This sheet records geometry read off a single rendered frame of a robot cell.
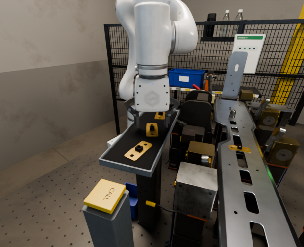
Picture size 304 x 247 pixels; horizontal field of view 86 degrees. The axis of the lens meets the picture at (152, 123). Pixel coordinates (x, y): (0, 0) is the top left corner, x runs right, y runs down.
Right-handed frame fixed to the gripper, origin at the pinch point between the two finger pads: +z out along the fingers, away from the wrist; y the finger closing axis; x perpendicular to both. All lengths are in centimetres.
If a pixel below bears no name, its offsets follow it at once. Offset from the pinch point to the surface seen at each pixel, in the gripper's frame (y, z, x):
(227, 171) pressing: 27.3, 18.4, -3.1
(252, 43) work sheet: 85, -20, 101
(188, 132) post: 14.5, 8.5, 8.1
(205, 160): 16.1, 8.2, -8.6
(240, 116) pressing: 55, 19, 42
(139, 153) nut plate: -3.5, 2.2, -12.5
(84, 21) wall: -89, -42, 219
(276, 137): 52, 12, 10
